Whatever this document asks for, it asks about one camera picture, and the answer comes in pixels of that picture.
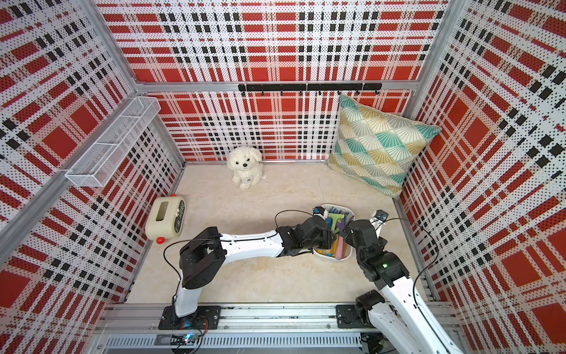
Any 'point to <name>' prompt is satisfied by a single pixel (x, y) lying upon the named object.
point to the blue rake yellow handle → (329, 252)
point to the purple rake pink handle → (340, 241)
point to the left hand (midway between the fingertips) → (337, 237)
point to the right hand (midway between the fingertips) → (362, 228)
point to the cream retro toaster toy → (166, 218)
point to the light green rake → (334, 217)
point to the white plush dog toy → (245, 161)
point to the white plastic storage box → (349, 215)
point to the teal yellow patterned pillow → (377, 148)
